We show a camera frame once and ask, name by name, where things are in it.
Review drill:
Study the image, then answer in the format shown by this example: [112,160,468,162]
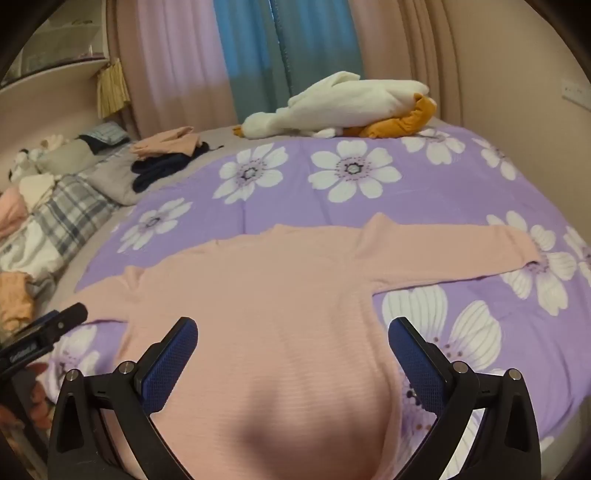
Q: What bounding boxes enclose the peach folded garment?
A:
[130,126,201,158]

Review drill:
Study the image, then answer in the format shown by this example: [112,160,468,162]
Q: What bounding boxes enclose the purple floral bedsheet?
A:
[46,122,591,480]

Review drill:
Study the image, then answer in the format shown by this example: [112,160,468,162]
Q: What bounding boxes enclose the orange cloth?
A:
[0,271,35,333]

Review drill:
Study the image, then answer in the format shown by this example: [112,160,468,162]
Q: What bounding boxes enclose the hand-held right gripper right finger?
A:
[388,316,542,480]

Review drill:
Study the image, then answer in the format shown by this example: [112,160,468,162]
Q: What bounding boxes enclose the cream cloth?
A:
[18,173,58,208]

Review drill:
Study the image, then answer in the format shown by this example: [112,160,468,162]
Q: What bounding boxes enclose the pink curtain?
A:
[351,0,462,125]
[115,0,236,139]

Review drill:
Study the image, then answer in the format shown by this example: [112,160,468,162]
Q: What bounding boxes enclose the white cabinet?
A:
[0,0,112,88]

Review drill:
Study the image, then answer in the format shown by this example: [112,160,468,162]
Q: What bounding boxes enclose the blue curtain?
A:
[212,0,365,125]

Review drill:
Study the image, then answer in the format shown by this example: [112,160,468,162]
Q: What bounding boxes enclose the pink cloth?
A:
[0,187,29,241]

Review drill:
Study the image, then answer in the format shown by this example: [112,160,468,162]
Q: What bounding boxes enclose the yellow tassel fringe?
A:
[96,58,132,118]

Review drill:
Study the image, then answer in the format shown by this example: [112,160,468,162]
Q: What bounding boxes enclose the pink knit sweater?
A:
[69,212,541,480]

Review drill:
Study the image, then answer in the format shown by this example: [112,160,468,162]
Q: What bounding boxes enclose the blue checked cloth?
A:
[78,122,130,155]

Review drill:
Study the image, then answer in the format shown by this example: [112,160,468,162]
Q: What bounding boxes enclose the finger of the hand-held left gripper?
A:
[0,302,88,377]

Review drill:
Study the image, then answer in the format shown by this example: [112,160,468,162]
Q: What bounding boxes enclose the plaid quilt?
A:
[0,173,123,301]

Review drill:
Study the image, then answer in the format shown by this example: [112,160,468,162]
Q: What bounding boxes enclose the grey cloth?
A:
[37,138,139,206]

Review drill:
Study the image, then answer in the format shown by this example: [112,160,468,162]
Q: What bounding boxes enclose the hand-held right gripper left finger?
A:
[48,316,199,480]

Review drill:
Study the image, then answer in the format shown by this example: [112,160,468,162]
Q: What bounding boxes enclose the white goose plush toy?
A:
[232,71,438,140]

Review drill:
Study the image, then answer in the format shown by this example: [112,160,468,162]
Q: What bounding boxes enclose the white wall socket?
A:
[561,78,591,112]

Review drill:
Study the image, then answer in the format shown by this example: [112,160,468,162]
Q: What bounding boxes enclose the navy garment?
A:
[130,143,225,193]

